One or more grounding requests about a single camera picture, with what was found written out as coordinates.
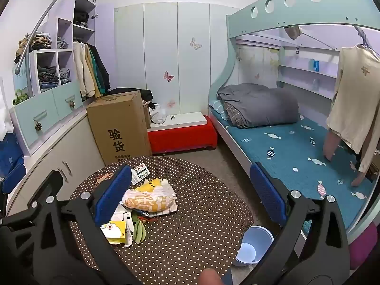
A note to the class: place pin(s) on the black clothes heap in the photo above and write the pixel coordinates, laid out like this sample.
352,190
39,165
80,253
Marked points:
145,95

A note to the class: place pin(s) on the yellow and white box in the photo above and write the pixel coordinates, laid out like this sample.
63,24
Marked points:
114,233

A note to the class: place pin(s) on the shelf unit with blue drawers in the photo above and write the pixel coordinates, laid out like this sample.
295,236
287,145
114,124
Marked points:
44,107

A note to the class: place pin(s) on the tall cardboard box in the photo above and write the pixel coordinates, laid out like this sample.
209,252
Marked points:
118,124

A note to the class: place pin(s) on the dark bundle of clothes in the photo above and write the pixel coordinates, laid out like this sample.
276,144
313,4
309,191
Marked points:
80,18

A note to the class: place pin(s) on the red packet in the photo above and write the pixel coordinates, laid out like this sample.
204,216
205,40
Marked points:
104,178

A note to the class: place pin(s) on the grey duvet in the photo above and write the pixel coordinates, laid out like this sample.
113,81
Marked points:
261,104

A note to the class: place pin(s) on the striped pillow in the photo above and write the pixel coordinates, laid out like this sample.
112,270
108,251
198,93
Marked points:
216,107

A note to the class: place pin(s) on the green pods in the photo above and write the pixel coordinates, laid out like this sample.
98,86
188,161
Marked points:
139,233

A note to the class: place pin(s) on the red ottoman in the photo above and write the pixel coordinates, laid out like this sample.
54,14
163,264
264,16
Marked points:
181,138

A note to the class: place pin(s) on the person's right hand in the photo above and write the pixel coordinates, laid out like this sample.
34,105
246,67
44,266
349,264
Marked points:
209,277

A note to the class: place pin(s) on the cream hanging jacket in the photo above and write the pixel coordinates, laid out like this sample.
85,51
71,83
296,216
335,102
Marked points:
81,68

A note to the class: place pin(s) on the magenta stool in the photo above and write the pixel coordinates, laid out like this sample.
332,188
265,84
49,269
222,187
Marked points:
362,243

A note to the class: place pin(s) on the light blue trash bin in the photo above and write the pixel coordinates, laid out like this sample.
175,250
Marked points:
252,237

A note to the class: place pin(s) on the beige hanging object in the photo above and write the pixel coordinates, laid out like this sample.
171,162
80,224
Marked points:
292,32

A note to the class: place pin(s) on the brown polka-dot tablecloth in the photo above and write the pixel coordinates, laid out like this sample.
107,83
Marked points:
193,228

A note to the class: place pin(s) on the clothes hanger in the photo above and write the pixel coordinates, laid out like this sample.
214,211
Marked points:
363,40

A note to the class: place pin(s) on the pine cone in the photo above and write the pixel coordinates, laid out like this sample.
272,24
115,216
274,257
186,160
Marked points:
38,126
71,104

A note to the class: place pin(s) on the grey folded clothes pile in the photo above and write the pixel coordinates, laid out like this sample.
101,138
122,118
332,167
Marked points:
64,75

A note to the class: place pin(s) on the cream hanging sweater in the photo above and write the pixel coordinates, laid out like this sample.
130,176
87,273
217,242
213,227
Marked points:
353,95

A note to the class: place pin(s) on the small green plant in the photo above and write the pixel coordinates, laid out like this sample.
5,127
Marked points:
20,98

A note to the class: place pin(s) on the light blue bunk bed frame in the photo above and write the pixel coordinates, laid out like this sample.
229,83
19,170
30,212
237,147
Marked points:
237,20

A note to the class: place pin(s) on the orange and white plastic bag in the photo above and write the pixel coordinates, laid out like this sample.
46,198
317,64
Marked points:
145,202

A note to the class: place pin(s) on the green hanging garment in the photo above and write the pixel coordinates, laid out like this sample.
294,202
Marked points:
96,68

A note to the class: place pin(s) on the pink butterfly sticker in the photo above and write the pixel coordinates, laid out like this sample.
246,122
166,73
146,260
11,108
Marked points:
168,76

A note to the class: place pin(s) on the dark folded clothes pile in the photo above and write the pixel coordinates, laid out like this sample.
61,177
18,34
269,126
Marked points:
47,77

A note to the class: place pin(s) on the pale butterfly sticker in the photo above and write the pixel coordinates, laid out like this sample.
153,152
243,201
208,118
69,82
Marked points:
196,44

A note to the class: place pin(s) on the curved metal rail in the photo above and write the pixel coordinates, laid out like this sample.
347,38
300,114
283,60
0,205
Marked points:
38,26

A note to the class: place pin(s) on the white barcode paper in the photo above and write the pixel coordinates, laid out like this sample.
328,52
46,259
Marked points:
124,213

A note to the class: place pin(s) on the white box with green label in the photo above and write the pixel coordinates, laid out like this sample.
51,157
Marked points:
139,173

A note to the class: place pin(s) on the yellow wrapper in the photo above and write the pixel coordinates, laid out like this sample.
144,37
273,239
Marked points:
150,185

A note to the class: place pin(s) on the small blue box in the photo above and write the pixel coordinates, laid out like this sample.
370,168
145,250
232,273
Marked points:
315,66

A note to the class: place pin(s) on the khaki clothes pile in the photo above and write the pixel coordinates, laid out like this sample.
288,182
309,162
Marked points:
34,43

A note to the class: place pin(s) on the blue printed bed sheet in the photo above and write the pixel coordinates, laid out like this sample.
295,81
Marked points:
282,154

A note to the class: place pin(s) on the white board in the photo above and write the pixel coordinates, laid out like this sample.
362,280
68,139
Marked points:
184,120

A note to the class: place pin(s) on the white wardrobe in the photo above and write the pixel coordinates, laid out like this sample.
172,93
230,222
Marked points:
160,50

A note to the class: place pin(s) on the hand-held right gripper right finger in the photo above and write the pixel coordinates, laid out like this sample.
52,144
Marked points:
267,191

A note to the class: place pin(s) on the white low cabinet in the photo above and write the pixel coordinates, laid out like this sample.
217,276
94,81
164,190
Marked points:
59,154

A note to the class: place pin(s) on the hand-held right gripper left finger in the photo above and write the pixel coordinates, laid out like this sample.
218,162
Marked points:
112,194

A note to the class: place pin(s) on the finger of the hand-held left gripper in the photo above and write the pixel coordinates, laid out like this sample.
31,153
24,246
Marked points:
14,178
53,181

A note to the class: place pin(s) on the black hanging garment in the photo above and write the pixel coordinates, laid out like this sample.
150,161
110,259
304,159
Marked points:
104,68

